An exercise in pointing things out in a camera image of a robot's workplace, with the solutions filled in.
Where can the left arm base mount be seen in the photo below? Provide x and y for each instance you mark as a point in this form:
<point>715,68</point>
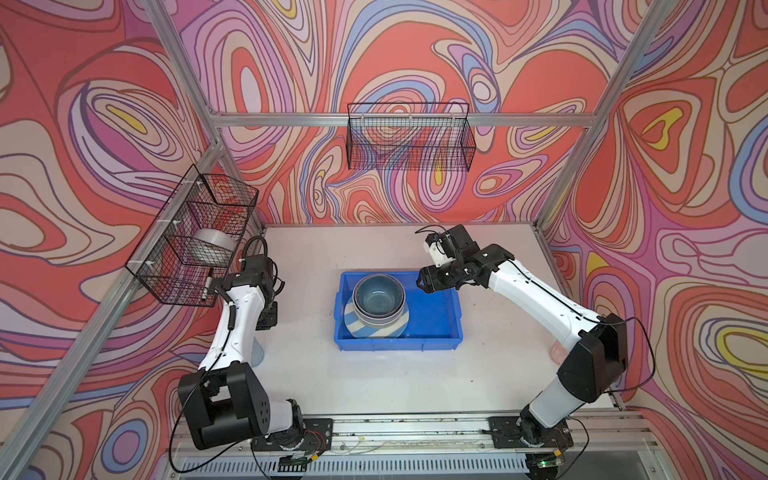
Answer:
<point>313,437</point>

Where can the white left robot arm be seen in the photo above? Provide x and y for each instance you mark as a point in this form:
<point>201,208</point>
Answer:
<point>223,402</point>

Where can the clear pink plastic cup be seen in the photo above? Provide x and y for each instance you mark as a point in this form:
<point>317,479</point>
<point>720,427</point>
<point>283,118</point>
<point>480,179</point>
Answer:
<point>558,353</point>

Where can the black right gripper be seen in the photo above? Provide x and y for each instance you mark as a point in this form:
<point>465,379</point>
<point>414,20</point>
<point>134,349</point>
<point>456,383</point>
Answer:
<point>431,280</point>

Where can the black wire basket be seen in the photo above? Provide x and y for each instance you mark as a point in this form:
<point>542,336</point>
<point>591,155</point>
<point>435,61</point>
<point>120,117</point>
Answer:
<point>161,263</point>
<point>410,136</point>

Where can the clear blue plastic cup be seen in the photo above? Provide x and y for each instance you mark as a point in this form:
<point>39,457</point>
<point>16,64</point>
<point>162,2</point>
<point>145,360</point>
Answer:
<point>257,353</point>

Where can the white tape roll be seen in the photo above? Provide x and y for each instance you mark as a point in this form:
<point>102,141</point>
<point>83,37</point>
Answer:
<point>211,247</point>

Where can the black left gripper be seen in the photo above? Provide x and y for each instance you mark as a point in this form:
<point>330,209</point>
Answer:
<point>270,317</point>

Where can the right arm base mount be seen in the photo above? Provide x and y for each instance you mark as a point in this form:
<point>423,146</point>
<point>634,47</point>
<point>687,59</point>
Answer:
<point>514,432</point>

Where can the black wire basket back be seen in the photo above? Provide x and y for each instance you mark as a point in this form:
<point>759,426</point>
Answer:
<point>410,136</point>

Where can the blue plastic bin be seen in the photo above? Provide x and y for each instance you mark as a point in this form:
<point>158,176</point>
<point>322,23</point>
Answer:
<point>435,319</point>

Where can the black marker pen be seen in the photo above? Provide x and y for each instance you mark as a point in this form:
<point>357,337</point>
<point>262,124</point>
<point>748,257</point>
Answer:
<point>205,292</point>

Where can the dark blue bowl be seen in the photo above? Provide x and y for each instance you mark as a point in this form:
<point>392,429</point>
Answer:
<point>379,298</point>

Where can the black wire basket left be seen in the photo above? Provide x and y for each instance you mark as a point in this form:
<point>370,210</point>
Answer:
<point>161,263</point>

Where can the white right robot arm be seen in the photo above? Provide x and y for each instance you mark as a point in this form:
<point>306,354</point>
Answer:
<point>596,345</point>

